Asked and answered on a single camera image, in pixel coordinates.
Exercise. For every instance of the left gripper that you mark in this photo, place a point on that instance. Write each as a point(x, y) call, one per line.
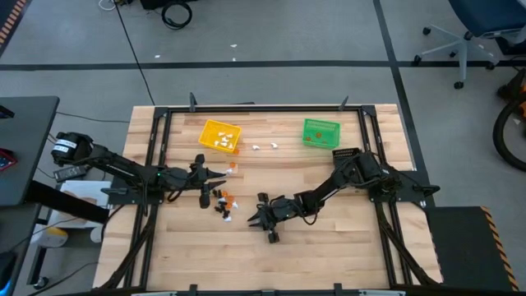
point(189, 178)

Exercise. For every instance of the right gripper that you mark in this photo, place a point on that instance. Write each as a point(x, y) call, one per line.
point(283, 209)

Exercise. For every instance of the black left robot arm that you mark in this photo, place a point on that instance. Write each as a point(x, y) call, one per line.
point(119, 164)

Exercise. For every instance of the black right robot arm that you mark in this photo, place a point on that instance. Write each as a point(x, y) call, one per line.
point(341, 181)

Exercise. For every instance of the yellow plastic basket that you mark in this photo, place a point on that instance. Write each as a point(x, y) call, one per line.
point(207, 133)

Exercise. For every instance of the black plastic basket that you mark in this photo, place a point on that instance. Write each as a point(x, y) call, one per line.
point(339, 155)

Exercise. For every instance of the green plastic basket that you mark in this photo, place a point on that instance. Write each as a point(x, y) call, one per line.
point(328, 129)

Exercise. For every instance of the white cardboard box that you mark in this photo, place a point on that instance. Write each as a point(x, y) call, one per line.
point(82, 193)

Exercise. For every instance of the black power adapter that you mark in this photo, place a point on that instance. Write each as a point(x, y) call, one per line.
point(70, 173)

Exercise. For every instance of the yellow white round object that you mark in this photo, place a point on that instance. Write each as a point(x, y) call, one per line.
point(53, 237)

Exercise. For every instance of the black equipment cart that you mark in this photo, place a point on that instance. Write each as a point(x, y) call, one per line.
point(152, 4)

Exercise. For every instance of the dark grey side desk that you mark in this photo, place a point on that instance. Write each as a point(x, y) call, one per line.
point(24, 144)

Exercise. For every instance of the hazard striped black platform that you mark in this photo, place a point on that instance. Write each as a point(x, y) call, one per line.
point(464, 246)

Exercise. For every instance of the red flat item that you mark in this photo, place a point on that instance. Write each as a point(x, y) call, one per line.
point(6, 160)

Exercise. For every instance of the black device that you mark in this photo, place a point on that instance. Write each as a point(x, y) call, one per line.
point(5, 112)

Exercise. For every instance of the orange striped black ramp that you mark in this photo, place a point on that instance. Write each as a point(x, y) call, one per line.
point(8, 20)

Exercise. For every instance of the black orange vacuum cleaner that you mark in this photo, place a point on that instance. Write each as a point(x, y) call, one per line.
point(515, 88)

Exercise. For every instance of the blue office chair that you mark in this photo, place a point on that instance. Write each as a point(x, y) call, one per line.
point(485, 16)

